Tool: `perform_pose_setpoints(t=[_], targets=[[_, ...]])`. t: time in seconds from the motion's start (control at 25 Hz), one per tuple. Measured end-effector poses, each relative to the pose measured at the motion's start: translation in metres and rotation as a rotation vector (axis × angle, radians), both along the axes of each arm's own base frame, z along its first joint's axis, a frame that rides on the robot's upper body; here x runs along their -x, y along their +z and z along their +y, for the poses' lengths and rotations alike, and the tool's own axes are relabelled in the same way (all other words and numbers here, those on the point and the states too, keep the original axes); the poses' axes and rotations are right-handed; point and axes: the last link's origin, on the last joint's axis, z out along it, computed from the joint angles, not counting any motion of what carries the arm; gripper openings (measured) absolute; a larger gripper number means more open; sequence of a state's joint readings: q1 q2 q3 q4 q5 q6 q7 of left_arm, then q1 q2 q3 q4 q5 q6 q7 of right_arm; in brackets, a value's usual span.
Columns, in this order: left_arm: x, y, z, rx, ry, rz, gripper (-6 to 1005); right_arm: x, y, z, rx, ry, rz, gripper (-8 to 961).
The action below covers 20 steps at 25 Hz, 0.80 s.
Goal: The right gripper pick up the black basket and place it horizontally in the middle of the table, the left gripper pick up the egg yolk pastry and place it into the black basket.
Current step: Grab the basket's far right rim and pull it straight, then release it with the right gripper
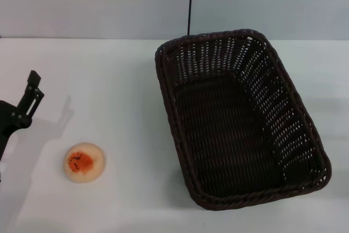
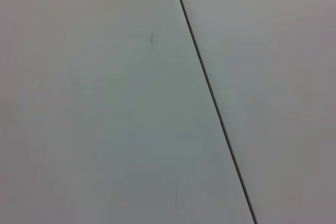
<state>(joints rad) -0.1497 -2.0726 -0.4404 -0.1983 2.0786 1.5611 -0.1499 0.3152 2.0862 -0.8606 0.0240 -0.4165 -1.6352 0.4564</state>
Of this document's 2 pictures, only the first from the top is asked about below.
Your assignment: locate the black vertical wall strip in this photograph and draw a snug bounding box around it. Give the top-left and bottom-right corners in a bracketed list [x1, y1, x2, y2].
[186, 0, 194, 36]

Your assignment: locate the dark brown woven basket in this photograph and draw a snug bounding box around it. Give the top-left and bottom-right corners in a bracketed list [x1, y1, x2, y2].
[154, 28, 333, 212]

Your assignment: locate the round bun with orange centre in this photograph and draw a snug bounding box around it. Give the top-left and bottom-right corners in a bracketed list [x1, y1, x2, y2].
[63, 142, 106, 185]

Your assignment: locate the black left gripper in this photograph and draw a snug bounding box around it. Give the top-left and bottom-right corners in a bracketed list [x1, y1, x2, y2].
[0, 70, 45, 163]

